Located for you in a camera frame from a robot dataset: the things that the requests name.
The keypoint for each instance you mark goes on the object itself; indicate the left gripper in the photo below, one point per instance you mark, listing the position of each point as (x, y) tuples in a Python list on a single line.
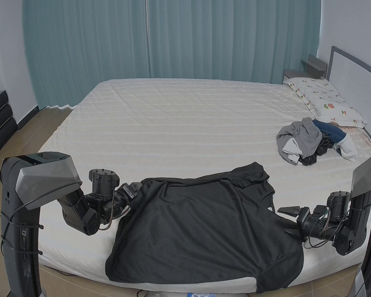
[(130, 192)]

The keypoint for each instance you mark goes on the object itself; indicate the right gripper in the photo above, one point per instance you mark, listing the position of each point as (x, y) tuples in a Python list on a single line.
[(310, 226)]

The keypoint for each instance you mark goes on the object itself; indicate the black T-shirt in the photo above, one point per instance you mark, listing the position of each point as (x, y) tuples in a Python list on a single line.
[(204, 227)]

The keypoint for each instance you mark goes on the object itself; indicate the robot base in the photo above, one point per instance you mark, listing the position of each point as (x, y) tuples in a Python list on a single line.
[(185, 294)]

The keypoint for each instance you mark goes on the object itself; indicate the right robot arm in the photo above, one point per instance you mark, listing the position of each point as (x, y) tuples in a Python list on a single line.
[(366, 178)]

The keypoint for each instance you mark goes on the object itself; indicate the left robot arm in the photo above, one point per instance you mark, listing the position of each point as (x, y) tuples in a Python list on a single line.
[(40, 175)]

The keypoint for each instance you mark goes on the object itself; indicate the bed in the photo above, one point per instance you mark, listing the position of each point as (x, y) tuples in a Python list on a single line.
[(173, 119)]

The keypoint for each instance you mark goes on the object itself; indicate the pile of clothes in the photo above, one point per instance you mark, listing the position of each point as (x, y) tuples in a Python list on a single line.
[(306, 138)]

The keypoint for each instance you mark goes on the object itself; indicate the white printed pillow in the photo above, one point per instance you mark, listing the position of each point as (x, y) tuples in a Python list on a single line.
[(324, 101)]

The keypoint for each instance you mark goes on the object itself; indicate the black chest of drawers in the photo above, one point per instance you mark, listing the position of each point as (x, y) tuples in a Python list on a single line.
[(0, 119)]

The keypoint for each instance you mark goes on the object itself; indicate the blue-green curtain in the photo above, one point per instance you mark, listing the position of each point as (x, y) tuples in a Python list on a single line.
[(86, 42), (228, 29)]

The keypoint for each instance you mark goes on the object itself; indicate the grey bedside table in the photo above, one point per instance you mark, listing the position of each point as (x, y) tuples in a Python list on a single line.
[(309, 66)]

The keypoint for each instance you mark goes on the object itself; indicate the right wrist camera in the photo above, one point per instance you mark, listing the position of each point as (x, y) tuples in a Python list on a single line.
[(321, 211)]

